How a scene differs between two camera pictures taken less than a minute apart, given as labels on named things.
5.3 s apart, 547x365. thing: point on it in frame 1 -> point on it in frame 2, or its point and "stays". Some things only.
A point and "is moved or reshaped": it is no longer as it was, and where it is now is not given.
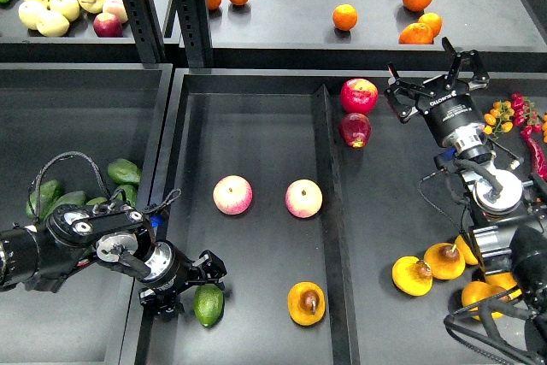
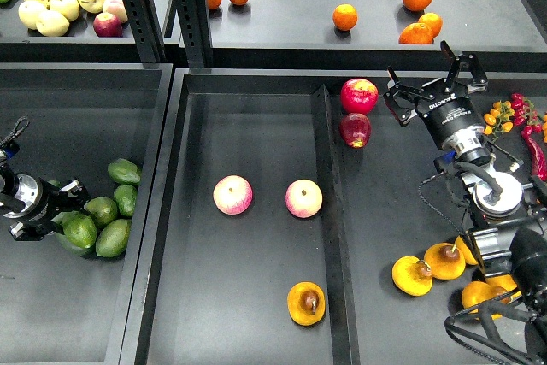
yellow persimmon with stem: [306, 303] stays
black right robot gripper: [447, 106] stays
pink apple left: [232, 195] stays
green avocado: [209, 304] is moved or reshaped
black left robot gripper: [167, 268] -> [70, 198]
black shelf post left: [142, 16] stays
